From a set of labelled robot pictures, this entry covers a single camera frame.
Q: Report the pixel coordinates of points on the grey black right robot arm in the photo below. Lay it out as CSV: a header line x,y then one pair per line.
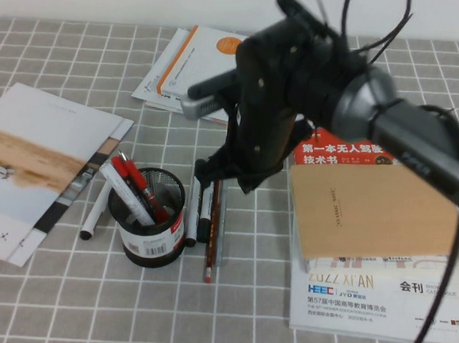
x,y
414,146

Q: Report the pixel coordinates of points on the black mesh pen holder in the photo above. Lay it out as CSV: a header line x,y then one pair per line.
x,y
148,248

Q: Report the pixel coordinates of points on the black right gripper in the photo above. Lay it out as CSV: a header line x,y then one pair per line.
x,y
266,103

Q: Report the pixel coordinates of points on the grey checkered tablecloth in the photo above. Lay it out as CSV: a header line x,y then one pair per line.
x,y
241,319

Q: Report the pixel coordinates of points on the white orange ROS book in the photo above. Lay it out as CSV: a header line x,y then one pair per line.
x,y
198,58

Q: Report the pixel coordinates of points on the tan kraft notebook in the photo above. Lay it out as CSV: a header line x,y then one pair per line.
x,y
349,212

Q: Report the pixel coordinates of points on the white book beige pages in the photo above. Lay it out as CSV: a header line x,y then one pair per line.
x,y
171,108

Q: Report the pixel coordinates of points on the red capped pen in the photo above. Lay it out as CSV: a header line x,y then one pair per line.
x,y
118,167

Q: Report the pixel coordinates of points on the red gel pen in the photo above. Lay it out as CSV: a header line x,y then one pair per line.
x,y
141,184

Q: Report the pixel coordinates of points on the silver grey wrist camera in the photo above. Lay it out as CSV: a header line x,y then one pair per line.
x,y
207,106

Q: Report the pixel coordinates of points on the white marker black cap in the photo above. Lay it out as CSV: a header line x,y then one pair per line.
x,y
95,212

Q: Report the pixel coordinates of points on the black white whiteboard marker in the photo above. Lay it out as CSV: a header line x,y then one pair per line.
x,y
194,208
206,209

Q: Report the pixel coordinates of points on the white marker grey print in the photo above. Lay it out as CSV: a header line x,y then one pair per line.
x,y
128,197

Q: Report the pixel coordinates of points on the red book white title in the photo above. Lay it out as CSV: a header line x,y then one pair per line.
x,y
334,152

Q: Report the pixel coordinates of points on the white brochure with photos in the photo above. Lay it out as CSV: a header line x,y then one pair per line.
x,y
72,195

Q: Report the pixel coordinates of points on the desert car brochure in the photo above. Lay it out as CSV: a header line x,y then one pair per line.
x,y
37,144

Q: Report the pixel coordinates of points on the thin white booklet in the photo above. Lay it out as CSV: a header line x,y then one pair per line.
x,y
151,82

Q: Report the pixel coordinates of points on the dark red pencil with eraser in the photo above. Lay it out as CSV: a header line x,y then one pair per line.
x,y
210,237

